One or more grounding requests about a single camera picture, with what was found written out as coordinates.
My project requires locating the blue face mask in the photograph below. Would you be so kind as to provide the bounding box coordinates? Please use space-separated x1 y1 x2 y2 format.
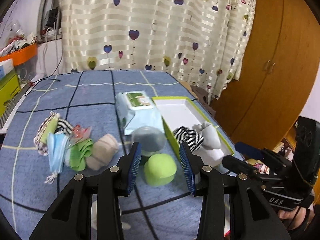
44 132 69 184

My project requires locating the green patterned cloth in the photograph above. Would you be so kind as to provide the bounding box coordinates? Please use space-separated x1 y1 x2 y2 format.
33 111 60 155

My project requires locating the clear orange plastic packet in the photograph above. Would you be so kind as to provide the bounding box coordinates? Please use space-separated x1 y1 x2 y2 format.
69 125 92 146

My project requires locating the black white striped sock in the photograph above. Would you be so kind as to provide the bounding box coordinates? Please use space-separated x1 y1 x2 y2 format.
55 119 74 136
173 126 204 152

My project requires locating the person's right hand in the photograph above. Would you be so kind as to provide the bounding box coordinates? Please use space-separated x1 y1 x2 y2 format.
278 205 315 230

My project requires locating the grey white sock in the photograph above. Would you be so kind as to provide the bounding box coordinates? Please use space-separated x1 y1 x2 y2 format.
193 121 221 150

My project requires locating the wooden wardrobe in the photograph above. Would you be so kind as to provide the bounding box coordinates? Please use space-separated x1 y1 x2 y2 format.
212 0 319 149

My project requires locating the black white striped sock in box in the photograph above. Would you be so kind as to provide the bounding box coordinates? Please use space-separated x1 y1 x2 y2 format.
173 126 204 152

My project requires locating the beige rolled sock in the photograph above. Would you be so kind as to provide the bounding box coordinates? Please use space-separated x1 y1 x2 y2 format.
86 133 119 171

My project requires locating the green white cardboard box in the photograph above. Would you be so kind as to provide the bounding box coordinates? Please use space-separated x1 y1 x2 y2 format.
152 96 235 167

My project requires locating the clear round plastic container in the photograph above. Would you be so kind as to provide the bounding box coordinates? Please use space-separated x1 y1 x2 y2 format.
131 126 167 157

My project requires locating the wet wipes pack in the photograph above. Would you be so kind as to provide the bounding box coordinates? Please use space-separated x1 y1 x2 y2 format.
116 90 164 135

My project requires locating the striped tray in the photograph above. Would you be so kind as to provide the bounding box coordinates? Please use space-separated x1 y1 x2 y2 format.
1 81 30 134

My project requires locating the blue checked tablecloth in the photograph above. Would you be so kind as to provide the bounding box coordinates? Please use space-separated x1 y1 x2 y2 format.
0 69 245 240

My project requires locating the cream heart-patterned curtain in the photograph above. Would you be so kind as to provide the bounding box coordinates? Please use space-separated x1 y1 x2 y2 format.
58 0 256 99

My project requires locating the yellow-green shoe box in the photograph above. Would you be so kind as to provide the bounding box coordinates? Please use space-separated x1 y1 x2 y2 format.
0 69 21 115

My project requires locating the white blue tissue box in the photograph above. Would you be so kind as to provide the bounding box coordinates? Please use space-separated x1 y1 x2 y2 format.
0 59 14 80

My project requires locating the orange storage bin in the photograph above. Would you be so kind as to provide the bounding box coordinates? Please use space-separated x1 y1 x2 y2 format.
1 43 37 67

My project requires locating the black cable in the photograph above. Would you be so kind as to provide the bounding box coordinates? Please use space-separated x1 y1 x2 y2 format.
24 27 65 96

